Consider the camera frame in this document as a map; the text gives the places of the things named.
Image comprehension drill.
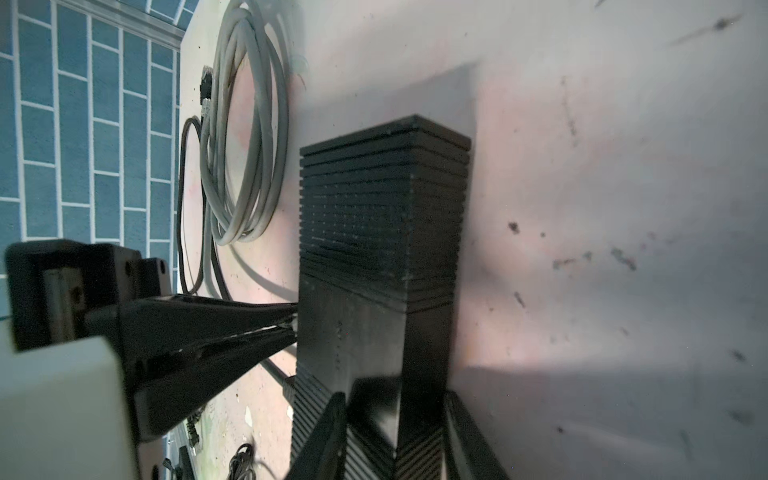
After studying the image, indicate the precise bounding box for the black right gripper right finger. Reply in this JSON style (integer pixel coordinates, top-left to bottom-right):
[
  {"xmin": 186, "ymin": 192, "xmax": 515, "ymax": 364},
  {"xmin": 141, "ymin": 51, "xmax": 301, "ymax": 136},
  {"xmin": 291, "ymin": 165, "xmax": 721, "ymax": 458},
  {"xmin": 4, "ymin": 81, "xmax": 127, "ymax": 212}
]
[{"xmin": 444, "ymin": 391, "xmax": 510, "ymax": 480}]

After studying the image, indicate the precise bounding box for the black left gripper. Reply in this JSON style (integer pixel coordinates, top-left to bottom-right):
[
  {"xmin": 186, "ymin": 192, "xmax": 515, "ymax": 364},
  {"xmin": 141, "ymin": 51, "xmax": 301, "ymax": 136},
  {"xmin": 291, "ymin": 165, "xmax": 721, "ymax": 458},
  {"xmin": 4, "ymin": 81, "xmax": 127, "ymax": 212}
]
[{"xmin": 4, "ymin": 239, "xmax": 298, "ymax": 443}]

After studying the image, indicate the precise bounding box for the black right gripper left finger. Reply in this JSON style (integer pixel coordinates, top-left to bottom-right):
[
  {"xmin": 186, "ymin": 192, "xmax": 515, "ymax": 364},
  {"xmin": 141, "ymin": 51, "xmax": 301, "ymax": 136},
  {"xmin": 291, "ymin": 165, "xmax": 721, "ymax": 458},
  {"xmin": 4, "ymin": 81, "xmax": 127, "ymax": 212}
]
[{"xmin": 286, "ymin": 392, "xmax": 347, "ymax": 479}]

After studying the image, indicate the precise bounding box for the long black ethernet cable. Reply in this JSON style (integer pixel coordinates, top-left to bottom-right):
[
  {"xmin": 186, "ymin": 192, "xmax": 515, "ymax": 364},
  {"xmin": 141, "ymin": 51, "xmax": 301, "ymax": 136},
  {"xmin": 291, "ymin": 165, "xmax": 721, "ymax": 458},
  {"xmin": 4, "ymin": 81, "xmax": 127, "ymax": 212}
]
[{"xmin": 209, "ymin": 239, "xmax": 298, "ymax": 409}]

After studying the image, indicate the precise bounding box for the black power adapter with cord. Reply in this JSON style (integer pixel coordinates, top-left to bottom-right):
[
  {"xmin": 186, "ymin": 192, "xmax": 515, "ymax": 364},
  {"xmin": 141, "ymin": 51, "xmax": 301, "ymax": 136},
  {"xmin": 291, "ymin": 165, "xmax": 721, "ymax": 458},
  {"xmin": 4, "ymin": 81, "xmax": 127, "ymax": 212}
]
[{"xmin": 227, "ymin": 443, "xmax": 257, "ymax": 480}]

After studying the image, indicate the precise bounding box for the grey cable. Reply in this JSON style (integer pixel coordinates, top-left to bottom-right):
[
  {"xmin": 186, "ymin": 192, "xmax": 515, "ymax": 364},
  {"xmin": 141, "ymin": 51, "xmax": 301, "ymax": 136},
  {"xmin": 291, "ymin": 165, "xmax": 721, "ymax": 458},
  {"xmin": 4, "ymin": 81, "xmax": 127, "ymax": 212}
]
[{"xmin": 199, "ymin": 0, "xmax": 290, "ymax": 301}]

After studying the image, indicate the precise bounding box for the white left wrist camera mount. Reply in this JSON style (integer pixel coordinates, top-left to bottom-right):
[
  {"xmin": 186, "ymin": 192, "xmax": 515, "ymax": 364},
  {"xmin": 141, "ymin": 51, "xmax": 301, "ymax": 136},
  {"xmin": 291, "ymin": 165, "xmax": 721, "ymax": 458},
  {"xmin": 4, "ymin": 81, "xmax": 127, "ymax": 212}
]
[{"xmin": 1, "ymin": 320, "xmax": 139, "ymax": 479}]

